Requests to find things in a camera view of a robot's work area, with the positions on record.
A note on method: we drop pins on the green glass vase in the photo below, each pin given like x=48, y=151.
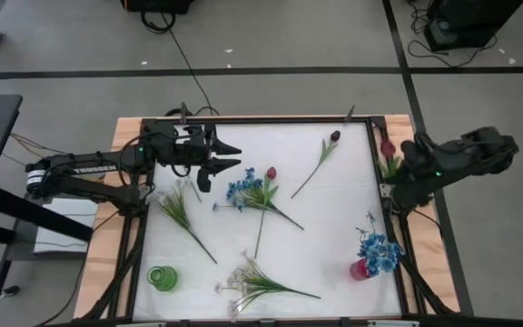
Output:
x=161, y=278

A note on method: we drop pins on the large black equipment cabinet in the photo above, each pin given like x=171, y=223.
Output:
x=470, y=18

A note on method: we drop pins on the white table mat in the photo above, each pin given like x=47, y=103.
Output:
x=289, y=236

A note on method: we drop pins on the white flat box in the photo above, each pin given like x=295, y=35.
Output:
x=66, y=227

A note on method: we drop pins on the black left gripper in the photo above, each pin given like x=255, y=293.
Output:
x=182, y=147

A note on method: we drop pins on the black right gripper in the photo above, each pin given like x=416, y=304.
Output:
x=413, y=159

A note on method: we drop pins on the black aluminium table frame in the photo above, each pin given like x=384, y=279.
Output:
x=289, y=119

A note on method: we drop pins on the red glass vase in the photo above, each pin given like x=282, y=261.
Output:
x=358, y=271

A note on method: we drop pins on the black equipment box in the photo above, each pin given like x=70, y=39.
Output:
x=157, y=5

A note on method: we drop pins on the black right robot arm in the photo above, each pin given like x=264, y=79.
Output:
x=470, y=152

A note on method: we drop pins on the green leafy sprig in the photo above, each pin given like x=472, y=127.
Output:
x=177, y=209

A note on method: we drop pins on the dark red artificial tulip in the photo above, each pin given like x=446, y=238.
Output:
x=335, y=135

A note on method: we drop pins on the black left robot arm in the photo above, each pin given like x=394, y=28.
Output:
x=93, y=169

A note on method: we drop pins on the blue artificial flower bunch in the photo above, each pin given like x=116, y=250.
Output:
x=379, y=254
x=243, y=188

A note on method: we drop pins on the white artificial flower bunch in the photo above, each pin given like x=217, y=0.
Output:
x=257, y=284

